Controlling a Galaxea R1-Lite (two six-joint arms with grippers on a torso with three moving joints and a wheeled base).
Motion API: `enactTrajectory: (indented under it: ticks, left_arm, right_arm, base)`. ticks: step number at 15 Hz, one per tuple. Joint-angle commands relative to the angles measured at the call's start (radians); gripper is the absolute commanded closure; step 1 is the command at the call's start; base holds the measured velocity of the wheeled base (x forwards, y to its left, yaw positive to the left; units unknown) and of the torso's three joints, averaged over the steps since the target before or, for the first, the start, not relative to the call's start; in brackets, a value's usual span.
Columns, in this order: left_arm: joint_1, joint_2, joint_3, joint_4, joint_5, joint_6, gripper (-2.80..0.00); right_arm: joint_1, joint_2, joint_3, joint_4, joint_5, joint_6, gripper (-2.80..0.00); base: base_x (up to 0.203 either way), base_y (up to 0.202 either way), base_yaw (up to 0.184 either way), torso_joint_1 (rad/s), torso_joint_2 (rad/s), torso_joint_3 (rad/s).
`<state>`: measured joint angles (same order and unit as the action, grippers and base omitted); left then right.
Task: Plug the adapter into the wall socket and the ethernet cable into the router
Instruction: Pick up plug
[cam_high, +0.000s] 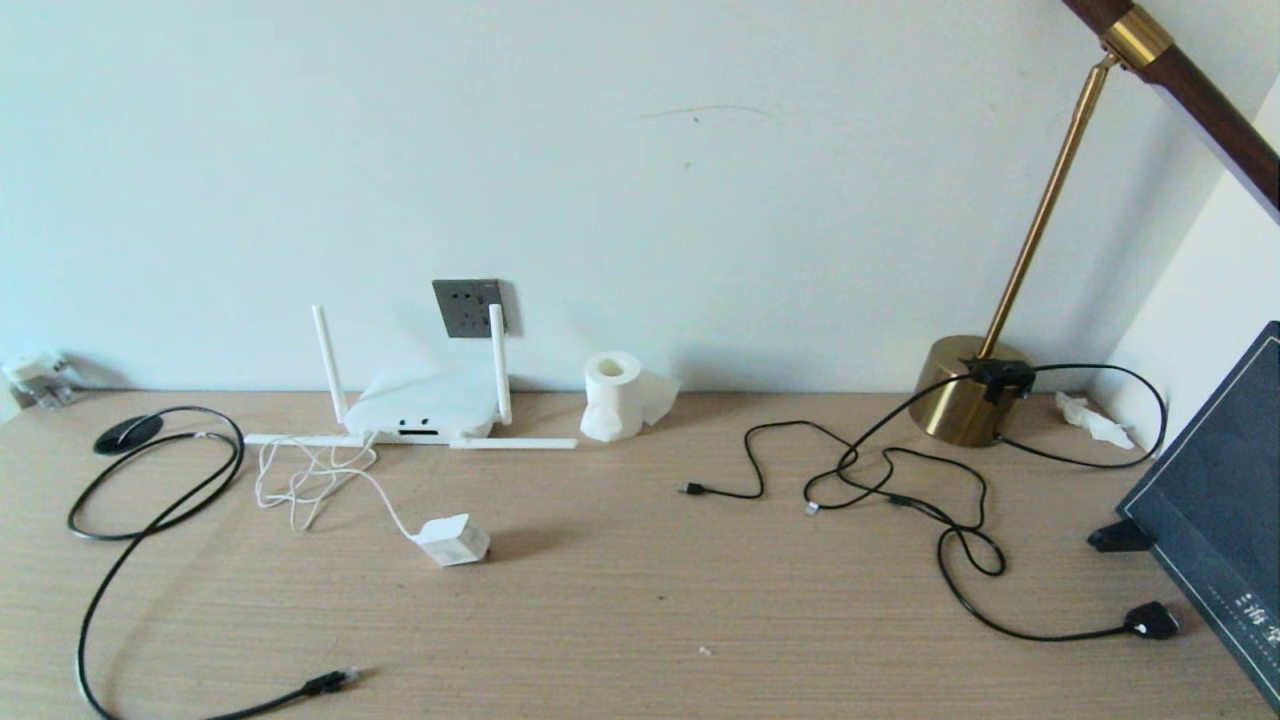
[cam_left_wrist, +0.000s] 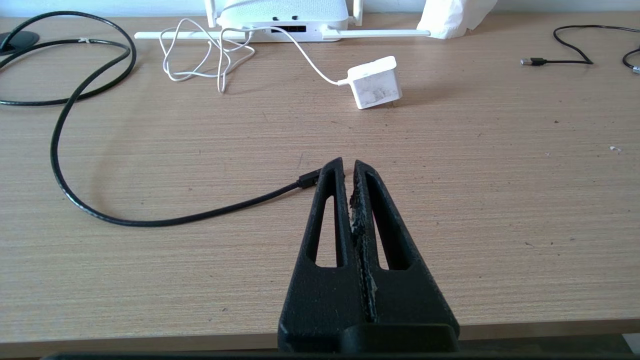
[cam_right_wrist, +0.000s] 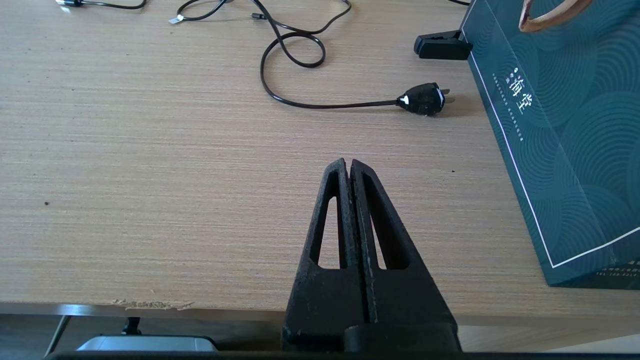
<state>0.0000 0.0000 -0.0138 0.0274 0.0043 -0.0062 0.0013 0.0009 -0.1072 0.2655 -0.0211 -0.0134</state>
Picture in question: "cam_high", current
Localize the white power adapter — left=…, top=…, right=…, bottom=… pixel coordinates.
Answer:
left=412, top=513, right=492, bottom=568

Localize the thin white adapter cable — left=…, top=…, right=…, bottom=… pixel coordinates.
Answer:
left=254, top=432, right=421, bottom=544

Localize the black ethernet cable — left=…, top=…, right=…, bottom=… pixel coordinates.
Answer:
left=67, top=405, right=359, bottom=720

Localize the white router with antennas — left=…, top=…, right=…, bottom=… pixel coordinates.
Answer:
left=243, top=304, right=579, bottom=451

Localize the white toilet paper roll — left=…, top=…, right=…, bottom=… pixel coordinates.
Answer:
left=580, top=351, right=681, bottom=443

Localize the brass and wood desk lamp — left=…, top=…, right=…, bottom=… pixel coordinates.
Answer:
left=908, top=0, right=1280, bottom=448

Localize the black clip on lamp base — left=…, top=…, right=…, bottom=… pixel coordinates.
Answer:
left=962, top=357, right=1037, bottom=404

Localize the crumpled white tissue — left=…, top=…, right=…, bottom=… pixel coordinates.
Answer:
left=1055, top=391, right=1136, bottom=449

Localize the black round desk grommet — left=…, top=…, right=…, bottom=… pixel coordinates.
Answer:
left=94, top=414, right=164, bottom=456

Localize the dark blue board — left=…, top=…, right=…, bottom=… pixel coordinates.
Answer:
left=1116, top=321, right=1280, bottom=713

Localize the clear plastic item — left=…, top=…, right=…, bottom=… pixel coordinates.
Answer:
left=0, top=350, right=76, bottom=409

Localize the black usb cable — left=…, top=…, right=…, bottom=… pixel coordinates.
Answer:
left=678, top=420, right=991, bottom=531

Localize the grey wall socket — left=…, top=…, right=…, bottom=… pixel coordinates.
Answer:
left=432, top=279, right=508, bottom=339

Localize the black lamp power cable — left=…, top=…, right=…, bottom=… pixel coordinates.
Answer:
left=805, top=362, right=1183, bottom=643

